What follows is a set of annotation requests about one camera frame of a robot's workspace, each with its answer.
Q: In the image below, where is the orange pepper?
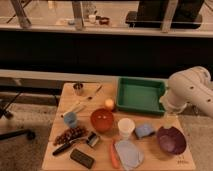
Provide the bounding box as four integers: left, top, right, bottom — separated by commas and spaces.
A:
109, 140, 120, 169

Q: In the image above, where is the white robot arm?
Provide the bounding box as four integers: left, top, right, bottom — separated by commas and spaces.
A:
160, 66, 213, 118

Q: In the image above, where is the red bowl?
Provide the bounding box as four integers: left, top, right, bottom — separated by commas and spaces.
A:
90, 108, 114, 133

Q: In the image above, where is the purple bowl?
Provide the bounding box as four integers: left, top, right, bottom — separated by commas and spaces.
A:
157, 127, 187, 155

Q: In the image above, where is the yellow orange fruit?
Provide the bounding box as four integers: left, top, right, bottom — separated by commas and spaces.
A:
104, 99, 115, 111

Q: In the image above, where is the thin dark brush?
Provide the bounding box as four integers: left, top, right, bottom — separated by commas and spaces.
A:
87, 85, 102, 100

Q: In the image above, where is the green plastic tray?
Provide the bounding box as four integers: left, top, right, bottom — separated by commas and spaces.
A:
116, 77, 166, 116

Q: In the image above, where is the small metal cup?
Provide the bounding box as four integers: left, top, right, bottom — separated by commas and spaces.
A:
73, 82, 83, 96

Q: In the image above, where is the wooden spoon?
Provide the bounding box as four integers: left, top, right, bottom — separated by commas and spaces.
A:
60, 102, 85, 118

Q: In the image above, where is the white paper cup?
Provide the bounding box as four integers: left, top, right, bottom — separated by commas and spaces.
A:
118, 118, 135, 139

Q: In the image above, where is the small blue cup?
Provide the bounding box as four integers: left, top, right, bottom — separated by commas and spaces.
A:
64, 112, 77, 128

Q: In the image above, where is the small silver black box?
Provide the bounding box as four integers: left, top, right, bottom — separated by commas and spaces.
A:
86, 132, 100, 148

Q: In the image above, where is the bunch of brown grapes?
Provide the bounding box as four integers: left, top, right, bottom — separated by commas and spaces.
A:
53, 126, 88, 146

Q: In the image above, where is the blue sponge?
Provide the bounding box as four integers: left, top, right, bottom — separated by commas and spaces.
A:
135, 123, 155, 139

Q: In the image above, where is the black rectangular block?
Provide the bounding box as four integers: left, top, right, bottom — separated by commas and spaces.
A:
70, 149, 95, 169

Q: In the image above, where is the light blue cloth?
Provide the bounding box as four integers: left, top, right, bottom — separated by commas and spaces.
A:
115, 140, 144, 171

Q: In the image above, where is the black office chair base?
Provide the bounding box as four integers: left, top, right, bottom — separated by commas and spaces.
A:
0, 91, 37, 141

